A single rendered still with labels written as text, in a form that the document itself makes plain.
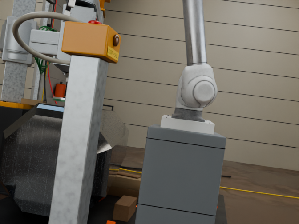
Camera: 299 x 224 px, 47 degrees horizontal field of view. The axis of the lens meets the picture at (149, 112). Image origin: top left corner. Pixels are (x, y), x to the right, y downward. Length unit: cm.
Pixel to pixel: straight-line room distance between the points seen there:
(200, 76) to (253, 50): 635
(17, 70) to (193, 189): 220
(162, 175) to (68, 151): 93
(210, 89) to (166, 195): 58
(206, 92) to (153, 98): 611
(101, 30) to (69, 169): 36
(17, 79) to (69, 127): 256
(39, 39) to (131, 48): 471
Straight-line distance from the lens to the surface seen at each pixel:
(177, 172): 177
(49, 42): 333
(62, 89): 614
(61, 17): 177
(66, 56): 253
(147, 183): 179
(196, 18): 174
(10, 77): 345
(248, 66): 792
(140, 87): 777
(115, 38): 92
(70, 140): 91
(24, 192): 256
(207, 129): 182
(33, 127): 247
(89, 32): 90
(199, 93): 163
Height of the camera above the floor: 88
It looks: level
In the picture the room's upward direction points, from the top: 8 degrees clockwise
